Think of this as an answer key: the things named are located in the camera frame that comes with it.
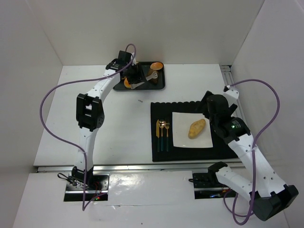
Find grey metal tongs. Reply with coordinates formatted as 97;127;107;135
130;71;158;89

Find long yellow bread roll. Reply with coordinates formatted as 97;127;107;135
188;119;206;139

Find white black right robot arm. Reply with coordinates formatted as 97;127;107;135
200;89;299;221

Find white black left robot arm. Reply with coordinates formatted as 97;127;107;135
72;63;145;186

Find black rectangular bread tray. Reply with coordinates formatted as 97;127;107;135
113;61;165;91

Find orange white-centred donut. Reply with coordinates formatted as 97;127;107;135
123;78;131;88

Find brown chocolate croissant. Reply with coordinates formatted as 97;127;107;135
147;68;159;85

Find orange sesame burger bun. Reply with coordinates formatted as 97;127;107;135
150;62;163;71

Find white square plate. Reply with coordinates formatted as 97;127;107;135
171;112;213;148

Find black scalloped placemat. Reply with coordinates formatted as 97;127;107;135
150;101;237;162

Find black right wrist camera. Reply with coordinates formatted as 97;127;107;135
226;117;251;141

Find aluminium rail right side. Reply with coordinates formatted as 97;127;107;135
219;65;254;143

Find gold fork green handle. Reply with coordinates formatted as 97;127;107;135
165;119;170;152

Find gold knife green handle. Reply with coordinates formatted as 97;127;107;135
156;119;160;152

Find gold spoon green handle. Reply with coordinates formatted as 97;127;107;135
159;120;165;151

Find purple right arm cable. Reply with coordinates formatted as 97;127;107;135
223;79;280;226

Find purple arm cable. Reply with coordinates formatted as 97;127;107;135
39;43;137;212
223;79;280;226

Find aluminium rail front edge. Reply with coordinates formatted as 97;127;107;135
38;161;243;173

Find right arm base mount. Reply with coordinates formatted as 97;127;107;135
188;173;236;200

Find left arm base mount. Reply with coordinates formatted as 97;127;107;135
57;173;110;202

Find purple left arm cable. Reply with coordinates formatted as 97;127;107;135
39;43;137;212

